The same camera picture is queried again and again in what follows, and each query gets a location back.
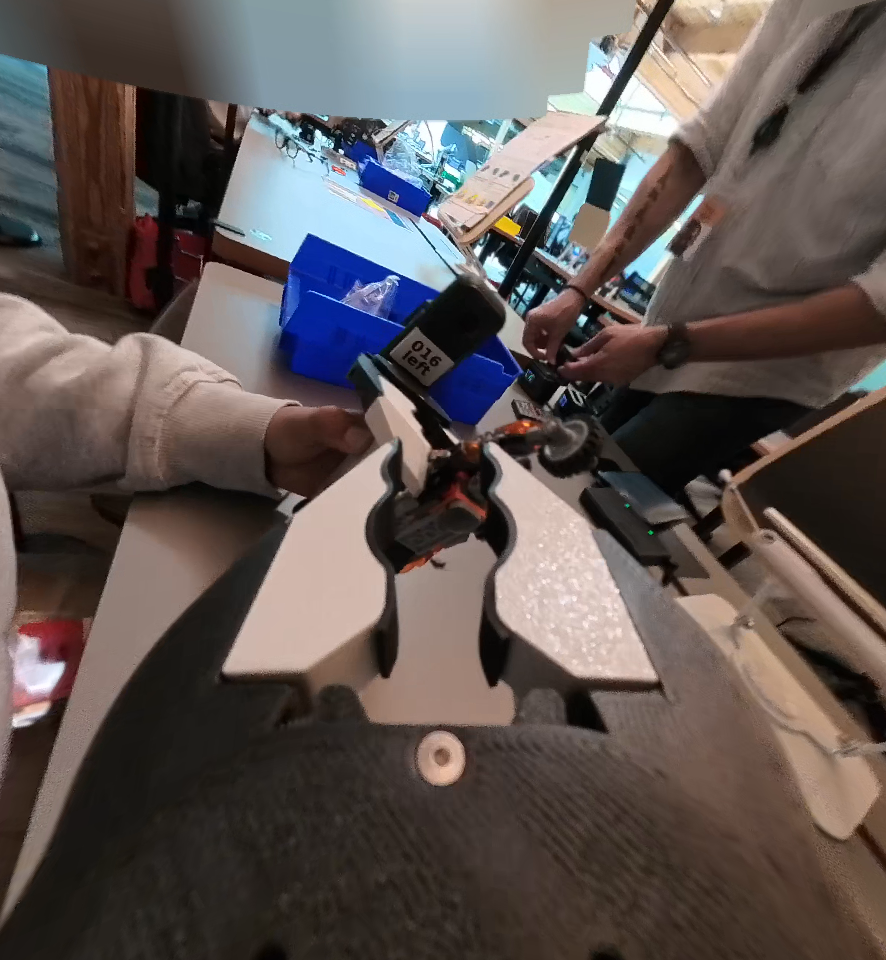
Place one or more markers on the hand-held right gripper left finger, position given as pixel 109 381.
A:
pixel 308 600

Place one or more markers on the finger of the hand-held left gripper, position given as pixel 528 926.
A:
pixel 401 435

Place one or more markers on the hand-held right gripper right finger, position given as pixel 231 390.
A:
pixel 570 600

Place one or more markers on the lego motorcycle model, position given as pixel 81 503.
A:
pixel 443 517

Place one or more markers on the person's left forearm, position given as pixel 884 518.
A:
pixel 112 390

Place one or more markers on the person's left hand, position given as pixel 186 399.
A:
pixel 308 446

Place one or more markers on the black charger box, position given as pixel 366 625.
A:
pixel 630 540

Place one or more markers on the clear plastic bag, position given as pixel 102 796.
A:
pixel 371 296

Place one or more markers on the small black battery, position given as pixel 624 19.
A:
pixel 527 409

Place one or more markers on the blue plastic bin white tag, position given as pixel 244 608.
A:
pixel 323 345
pixel 394 187

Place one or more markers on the long black pole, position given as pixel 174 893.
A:
pixel 574 172

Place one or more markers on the white metal stand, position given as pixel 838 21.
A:
pixel 773 675

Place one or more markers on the black wristwatch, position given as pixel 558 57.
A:
pixel 674 346

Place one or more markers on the red plastic wrapper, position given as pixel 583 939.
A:
pixel 45 667

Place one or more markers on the red bag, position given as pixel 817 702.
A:
pixel 150 262

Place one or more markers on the wooden pillar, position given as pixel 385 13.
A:
pixel 94 180

